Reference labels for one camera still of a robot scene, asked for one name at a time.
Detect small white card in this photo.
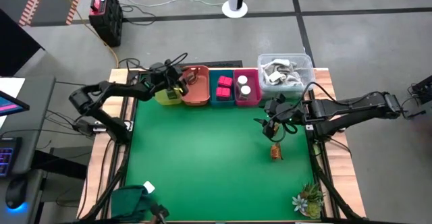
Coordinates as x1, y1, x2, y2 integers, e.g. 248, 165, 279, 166
142, 180, 156, 194

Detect orange taco mix packet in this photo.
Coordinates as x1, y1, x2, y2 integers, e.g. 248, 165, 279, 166
269, 142, 284, 161

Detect large black panel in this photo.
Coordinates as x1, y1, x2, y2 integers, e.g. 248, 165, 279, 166
0, 7, 45, 78

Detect magenta plastic bin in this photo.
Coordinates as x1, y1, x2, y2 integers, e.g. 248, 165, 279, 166
233, 66, 263, 107

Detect green table mat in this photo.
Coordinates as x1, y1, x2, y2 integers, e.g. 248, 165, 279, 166
124, 97, 317, 222

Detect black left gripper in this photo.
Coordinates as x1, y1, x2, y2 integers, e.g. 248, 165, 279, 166
145, 61, 200, 95

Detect white tower fan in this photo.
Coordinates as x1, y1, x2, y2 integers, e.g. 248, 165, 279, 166
221, 0, 249, 19

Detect yellow-green plastic bin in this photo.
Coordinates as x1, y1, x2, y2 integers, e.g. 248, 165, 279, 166
154, 88, 183, 106

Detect blue plastic bin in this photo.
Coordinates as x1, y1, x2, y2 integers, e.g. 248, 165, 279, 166
209, 69, 236, 107

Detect grey crumpled cloths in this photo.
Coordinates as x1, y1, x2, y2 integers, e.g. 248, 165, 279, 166
262, 58, 304, 86

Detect black computer mouse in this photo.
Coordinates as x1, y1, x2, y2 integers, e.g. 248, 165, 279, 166
5, 175, 30, 210

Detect grey desk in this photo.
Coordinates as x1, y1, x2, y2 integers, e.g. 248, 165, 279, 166
0, 76, 57, 224

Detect orange plastic bin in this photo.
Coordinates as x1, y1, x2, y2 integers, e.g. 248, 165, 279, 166
180, 65, 211, 107

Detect yellow floor cable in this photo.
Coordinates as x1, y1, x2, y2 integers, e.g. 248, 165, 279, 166
53, 0, 119, 69

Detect black power strip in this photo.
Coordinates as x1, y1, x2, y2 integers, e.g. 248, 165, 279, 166
178, 60, 244, 69

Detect dark green cloth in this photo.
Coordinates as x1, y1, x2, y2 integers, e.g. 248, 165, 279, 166
110, 184, 156, 223

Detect backlit black keyboard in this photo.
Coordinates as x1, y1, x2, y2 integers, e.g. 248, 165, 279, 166
0, 136, 23, 177

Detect black device with cables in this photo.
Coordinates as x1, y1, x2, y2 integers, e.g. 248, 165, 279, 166
400, 75, 432, 119

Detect small dark object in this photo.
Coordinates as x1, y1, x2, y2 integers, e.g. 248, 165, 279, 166
148, 202, 170, 224

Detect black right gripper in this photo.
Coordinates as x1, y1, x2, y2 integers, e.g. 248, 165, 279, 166
263, 93, 305, 140

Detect lit computer screen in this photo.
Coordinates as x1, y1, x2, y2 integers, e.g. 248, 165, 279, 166
0, 89, 30, 117

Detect black and red toolbox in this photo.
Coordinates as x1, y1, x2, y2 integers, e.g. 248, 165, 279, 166
88, 0, 124, 48

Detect clear plastic storage container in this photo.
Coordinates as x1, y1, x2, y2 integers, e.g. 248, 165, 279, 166
257, 53, 317, 100

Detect potted succulent plant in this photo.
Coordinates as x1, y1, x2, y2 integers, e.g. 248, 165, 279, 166
292, 182, 325, 221

